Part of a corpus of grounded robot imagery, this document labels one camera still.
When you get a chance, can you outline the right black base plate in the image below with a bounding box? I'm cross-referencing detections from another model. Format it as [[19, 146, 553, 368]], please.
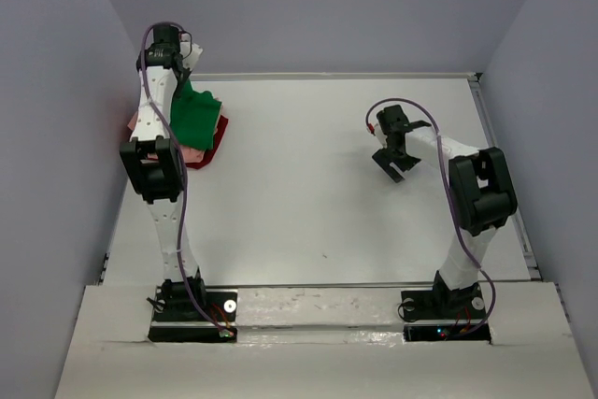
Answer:
[[397, 286, 491, 343]]

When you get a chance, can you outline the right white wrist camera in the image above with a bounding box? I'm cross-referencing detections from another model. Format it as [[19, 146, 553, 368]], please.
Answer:
[[366, 123, 387, 148]]

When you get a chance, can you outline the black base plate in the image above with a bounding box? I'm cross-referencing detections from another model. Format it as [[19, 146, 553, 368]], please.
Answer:
[[146, 289, 238, 344], [397, 286, 491, 343]]

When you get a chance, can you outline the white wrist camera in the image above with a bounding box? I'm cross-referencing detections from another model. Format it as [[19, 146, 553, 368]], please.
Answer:
[[180, 41, 203, 71], [366, 123, 387, 148]]

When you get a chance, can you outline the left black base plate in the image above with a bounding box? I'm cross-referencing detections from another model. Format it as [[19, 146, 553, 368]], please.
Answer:
[[146, 289, 238, 344]]

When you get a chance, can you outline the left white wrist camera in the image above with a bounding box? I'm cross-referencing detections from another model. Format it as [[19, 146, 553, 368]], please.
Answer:
[[180, 41, 203, 71]]

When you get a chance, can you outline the pink folded t shirt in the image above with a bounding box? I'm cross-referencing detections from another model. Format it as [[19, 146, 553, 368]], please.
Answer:
[[128, 102, 222, 164]]

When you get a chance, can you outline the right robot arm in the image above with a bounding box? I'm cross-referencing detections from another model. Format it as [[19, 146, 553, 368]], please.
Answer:
[[365, 98, 518, 323]]

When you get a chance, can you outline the green t shirt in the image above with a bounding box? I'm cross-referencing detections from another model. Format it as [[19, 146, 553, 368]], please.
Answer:
[[170, 81, 222, 150]]

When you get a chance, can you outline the dark red folded t shirt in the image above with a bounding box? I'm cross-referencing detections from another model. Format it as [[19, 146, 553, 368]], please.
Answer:
[[120, 114, 229, 170]]

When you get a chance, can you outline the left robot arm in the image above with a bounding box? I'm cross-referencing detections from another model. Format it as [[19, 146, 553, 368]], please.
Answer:
[[120, 21, 208, 323]]

